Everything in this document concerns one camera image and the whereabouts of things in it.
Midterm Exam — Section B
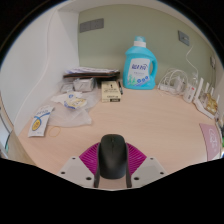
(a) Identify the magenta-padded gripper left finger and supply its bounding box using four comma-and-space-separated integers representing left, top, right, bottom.
56, 142, 102, 189

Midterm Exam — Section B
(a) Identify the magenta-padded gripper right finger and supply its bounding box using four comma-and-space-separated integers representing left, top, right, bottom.
124, 142, 168, 189

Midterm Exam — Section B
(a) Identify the black computer mouse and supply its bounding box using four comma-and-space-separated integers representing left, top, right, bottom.
96, 133, 129, 180

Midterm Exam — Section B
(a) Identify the clear plastic bag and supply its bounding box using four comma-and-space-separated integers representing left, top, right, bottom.
49, 87, 101, 128

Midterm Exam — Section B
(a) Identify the rubber band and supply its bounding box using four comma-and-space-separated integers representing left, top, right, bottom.
47, 125, 62, 138

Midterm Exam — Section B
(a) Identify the white packet with yellow circle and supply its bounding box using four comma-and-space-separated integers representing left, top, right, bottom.
27, 105, 55, 138

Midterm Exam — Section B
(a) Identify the cream cardboard box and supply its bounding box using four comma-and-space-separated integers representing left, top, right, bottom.
100, 80, 122, 103

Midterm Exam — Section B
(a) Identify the black pen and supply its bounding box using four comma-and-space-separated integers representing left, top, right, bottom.
116, 79, 124, 96

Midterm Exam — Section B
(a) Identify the large silver foil packet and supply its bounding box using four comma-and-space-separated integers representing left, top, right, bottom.
72, 77, 96, 93

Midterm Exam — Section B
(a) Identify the small silver foil packet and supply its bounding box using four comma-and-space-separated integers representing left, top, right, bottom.
59, 81, 75, 94

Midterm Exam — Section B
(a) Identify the white router with antennas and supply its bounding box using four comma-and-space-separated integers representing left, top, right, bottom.
193, 77, 221, 120

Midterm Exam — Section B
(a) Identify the small white bottle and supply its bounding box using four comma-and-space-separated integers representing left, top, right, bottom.
182, 81, 197, 103

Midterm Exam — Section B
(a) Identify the printed paper stack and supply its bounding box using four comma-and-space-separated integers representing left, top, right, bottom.
63, 66, 121, 81

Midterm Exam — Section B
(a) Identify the blue detergent bottle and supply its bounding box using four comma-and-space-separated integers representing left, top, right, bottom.
122, 35, 158, 90

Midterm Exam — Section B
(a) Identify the white power strip with cables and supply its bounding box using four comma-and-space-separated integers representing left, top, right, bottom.
157, 68, 188, 94

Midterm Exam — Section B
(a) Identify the white wall cable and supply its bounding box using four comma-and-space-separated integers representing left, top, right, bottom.
185, 44, 200, 81

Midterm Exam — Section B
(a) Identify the white wall charger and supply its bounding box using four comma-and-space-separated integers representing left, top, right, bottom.
209, 55, 217, 69

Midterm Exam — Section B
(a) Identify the square grey wall socket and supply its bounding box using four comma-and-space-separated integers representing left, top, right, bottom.
177, 30, 191, 47

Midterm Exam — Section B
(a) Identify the wide grey wall plate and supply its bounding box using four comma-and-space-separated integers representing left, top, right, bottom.
78, 18, 105, 34

